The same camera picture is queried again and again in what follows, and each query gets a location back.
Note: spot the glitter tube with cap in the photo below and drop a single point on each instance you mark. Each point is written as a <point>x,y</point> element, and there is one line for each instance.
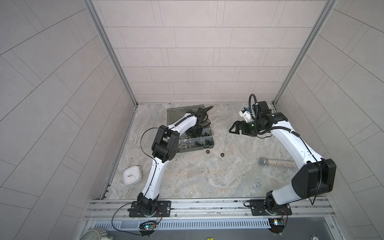
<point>277,163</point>

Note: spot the grey compartment organizer box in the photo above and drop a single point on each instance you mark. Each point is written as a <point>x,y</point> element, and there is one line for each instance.
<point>196,138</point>

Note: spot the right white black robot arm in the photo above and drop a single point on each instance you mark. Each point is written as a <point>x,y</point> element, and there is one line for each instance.
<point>315,176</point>

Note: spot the right controller board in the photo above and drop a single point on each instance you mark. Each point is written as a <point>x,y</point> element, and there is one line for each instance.
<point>277,225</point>

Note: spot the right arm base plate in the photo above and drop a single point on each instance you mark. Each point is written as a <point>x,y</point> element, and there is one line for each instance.
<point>267,208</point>

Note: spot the left controller board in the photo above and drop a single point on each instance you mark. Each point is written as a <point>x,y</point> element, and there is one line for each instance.
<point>147,228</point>

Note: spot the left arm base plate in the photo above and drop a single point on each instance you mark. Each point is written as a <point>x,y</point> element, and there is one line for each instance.
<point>158,209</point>

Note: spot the white square clock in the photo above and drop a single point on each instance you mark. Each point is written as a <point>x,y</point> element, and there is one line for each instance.
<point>132,175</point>

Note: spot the controller board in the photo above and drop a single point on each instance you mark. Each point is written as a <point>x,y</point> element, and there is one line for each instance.
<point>147,228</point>
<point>277,225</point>

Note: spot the white fan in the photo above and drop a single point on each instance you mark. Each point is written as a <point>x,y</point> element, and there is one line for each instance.
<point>96,234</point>

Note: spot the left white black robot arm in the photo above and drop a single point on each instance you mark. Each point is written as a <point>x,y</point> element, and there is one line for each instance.
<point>165,147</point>

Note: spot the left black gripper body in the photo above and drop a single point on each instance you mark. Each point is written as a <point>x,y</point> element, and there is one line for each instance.
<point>194,131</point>

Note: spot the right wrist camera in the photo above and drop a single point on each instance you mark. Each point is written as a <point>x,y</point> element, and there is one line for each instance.
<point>246,114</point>

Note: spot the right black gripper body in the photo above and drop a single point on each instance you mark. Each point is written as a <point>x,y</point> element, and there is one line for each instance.
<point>251,127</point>

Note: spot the aluminium rail frame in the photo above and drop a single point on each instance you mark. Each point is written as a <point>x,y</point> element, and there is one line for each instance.
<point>222,208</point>

